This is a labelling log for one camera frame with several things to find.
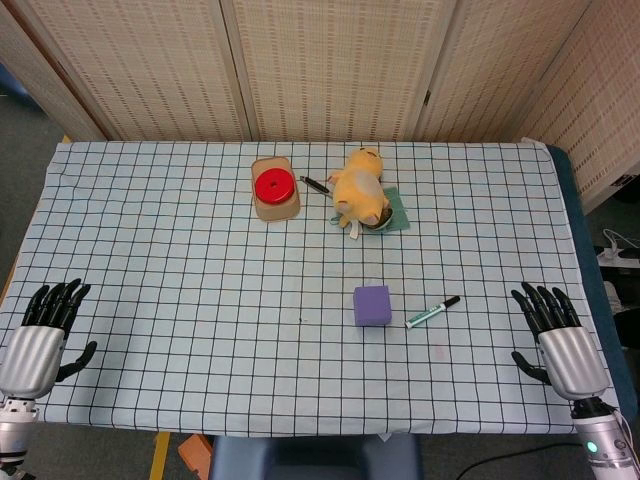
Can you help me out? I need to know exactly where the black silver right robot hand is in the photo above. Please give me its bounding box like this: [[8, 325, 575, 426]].
[[510, 281, 610, 401]]

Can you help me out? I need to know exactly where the checkered light blue tablecloth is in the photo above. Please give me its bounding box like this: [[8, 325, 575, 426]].
[[0, 138, 624, 436]]

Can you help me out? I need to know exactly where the red round disc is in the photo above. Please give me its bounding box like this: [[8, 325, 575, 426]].
[[254, 168, 295, 205]]

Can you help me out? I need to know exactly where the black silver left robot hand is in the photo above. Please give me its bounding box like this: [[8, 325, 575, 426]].
[[0, 278, 99, 400]]

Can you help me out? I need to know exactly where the purple foam block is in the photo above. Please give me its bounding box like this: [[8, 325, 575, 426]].
[[353, 285, 393, 328]]

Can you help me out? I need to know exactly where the tan wooden box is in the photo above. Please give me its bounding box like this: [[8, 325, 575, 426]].
[[250, 156, 302, 222]]

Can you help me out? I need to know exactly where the black floor cable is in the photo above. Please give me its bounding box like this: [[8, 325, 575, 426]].
[[457, 441, 585, 480]]

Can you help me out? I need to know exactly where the green marker with black cap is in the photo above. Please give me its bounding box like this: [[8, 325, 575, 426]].
[[404, 295, 462, 330]]

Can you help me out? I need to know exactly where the white power strip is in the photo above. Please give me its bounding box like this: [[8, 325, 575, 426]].
[[595, 228, 640, 267]]

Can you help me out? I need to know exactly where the blue furniture piece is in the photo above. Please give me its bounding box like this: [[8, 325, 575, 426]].
[[0, 63, 32, 110]]

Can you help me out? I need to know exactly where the green cloth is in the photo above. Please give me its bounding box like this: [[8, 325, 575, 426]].
[[362, 186, 411, 234]]

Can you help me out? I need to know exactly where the yellow plush toy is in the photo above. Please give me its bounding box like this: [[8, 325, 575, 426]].
[[327, 146, 392, 241]]

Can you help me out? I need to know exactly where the beige woven screen panel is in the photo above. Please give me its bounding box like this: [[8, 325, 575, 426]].
[[414, 0, 601, 144], [9, 0, 253, 142], [0, 0, 109, 142], [519, 0, 640, 214], [221, 0, 459, 143]]

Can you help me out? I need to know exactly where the blue padded table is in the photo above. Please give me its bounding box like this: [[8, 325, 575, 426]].
[[543, 143, 640, 426]]

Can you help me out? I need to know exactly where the orange block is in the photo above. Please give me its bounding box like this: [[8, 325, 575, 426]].
[[177, 433, 214, 480]]

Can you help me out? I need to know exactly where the yellow strip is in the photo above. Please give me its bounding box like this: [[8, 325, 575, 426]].
[[148, 431, 172, 480]]

